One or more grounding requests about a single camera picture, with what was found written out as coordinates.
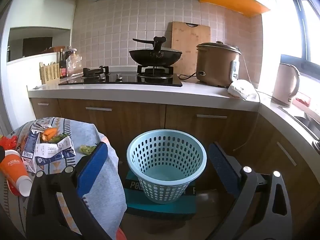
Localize steel sink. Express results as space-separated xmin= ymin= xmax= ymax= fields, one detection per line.
xmin=279 ymin=106 xmax=319 ymax=153

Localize green leafy vegetable scrap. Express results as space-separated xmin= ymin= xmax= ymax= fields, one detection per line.
xmin=79 ymin=145 xmax=97 ymax=155

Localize black wok with handle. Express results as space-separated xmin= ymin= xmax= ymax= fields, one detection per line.
xmin=129 ymin=36 xmax=182 ymax=67

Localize orange peel piece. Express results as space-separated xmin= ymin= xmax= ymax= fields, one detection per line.
xmin=41 ymin=127 xmax=58 ymax=142

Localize white folded cloth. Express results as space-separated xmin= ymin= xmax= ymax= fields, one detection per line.
xmin=227 ymin=79 xmax=258 ymax=101

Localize pink electric kettle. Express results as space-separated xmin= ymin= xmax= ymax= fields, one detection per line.
xmin=272 ymin=63 xmax=300 ymax=107

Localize orange paper cup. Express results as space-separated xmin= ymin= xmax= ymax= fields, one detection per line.
xmin=1 ymin=150 xmax=33 ymax=197

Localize crushed blue white milk carton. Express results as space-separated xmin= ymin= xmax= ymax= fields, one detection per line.
xmin=21 ymin=123 xmax=76 ymax=173

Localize teal stool under basket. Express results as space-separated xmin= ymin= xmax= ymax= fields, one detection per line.
xmin=124 ymin=171 xmax=196 ymax=220

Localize grey patterned tablecloth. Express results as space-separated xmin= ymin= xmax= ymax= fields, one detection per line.
xmin=1 ymin=117 xmax=127 ymax=239

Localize wooden cutting board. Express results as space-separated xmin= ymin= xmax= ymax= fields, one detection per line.
xmin=171 ymin=22 xmax=210 ymax=75

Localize dark soy sauce bottle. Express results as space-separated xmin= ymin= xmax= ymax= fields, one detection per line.
xmin=59 ymin=48 xmax=67 ymax=79

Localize clear plastic food bag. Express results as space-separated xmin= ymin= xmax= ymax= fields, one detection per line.
xmin=65 ymin=48 xmax=83 ymax=77

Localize woven beige utensil basket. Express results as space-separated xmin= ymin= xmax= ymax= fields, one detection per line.
xmin=39 ymin=62 xmax=60 ymax=85

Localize wooden base cabinets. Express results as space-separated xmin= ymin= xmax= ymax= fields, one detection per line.
xmin=31 ymin=98 xmax=319 ymax=225

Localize light blue perforated trash basket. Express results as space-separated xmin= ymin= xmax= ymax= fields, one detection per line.
xmin=126 ymin=129 xmax=207 ymax=204

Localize black glass gas stove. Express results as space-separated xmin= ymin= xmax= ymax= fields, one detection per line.
xmin=60 ymin=66 xmax=182 ymax=87

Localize brown rice cooker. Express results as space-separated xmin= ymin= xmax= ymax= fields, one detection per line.
xmin=196 ymin=41 xmax=241 ymax=88

